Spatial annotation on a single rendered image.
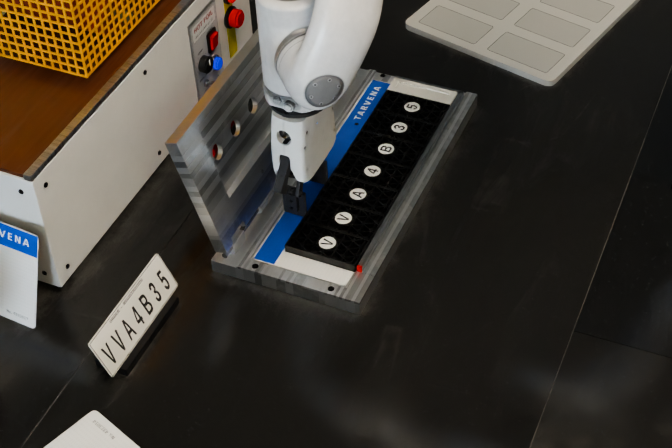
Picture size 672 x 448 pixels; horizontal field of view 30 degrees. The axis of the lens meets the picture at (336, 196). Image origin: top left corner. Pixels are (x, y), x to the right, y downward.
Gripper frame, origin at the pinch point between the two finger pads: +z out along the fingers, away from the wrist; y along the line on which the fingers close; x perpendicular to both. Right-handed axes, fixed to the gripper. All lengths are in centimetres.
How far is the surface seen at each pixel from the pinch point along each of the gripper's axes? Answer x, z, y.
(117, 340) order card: 10.0, 0.7, -31.8
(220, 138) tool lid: 8.4, -10.6, -5.9
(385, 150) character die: -6.6, 1.0, 11.8
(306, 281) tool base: -6.4, 2.0, -13.8
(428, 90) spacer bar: -7.3, 1.2, 26.6
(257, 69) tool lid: 9.1, -12.7, 6.2
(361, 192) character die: -6.8, 1.0, 2.8
